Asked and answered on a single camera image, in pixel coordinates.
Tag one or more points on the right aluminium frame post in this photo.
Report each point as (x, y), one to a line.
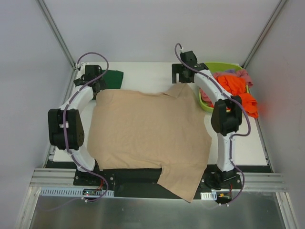
(266, 29)

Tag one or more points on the aluminium frame post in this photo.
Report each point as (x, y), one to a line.
(266, 29)
(56, 32)

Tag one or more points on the white cable duct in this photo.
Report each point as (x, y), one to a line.
(75, 192)
(208, 195)

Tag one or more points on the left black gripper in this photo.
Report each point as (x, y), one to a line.
(98, 86)

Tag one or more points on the orange t shirt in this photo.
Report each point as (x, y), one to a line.
(250, 105)

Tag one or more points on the left aluminium frame post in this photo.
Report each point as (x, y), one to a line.
(56, 32)

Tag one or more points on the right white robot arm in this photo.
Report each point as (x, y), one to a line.
(226, 116)

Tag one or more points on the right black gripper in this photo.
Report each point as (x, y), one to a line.
(179, 73)

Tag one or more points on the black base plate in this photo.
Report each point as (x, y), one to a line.
(142, 183)

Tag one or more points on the green plastic basket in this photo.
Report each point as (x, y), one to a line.
(215, 67)

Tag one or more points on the right white cable duct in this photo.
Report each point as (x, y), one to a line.
(208, 195)

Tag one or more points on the folded green t shirt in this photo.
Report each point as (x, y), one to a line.
(113, 79)

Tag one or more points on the lilac t shirt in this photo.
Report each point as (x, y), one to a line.
(231, 71)

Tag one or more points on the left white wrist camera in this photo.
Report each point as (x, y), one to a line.
(79, 65)

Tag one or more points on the front aluminium rail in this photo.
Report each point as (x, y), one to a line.
(254, 182)

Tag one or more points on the left white cable duct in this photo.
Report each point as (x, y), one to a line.
(75, 192)

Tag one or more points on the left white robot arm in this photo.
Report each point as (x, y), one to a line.
(66, 131)

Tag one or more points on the pink t shirt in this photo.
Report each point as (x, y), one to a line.
(234, 81)

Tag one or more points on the beige t shirt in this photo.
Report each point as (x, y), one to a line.
(133, 130)

